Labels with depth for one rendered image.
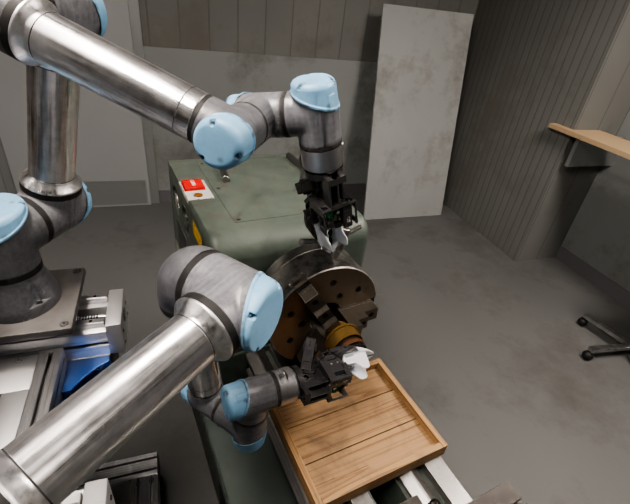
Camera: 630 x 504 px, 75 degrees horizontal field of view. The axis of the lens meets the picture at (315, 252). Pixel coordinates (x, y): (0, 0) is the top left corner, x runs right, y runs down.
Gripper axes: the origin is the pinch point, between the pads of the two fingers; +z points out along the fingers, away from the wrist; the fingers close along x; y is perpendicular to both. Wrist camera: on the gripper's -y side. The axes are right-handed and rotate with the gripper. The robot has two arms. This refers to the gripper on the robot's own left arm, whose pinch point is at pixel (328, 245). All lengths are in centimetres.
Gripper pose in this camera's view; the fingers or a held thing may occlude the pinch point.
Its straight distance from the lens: 89.0
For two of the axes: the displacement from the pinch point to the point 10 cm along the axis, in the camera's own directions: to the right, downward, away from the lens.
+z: 1.2, 7.7, 6.2
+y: 4.5, 5.2, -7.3
